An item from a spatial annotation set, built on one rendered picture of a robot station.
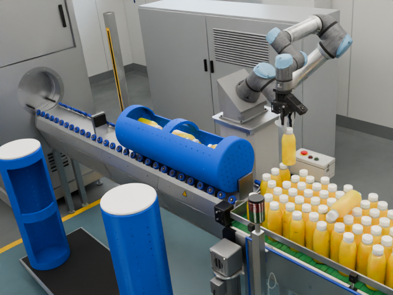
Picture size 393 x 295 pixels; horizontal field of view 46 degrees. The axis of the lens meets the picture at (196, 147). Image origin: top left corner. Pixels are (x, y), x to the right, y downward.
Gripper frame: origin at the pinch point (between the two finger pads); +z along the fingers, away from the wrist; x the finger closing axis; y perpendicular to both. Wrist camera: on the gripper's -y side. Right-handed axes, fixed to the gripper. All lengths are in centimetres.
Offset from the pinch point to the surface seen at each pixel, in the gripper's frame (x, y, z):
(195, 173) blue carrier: 27, 39, 25
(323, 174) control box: -10.8, -12.7, 24.7
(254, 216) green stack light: 52, -22, 11
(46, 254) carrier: 72, 162, 114
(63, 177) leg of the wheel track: 22, 218, 93
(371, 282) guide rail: 34, -61, 33
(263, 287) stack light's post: 50, -23, 47
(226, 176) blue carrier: 21.7, 22.1, 22.9
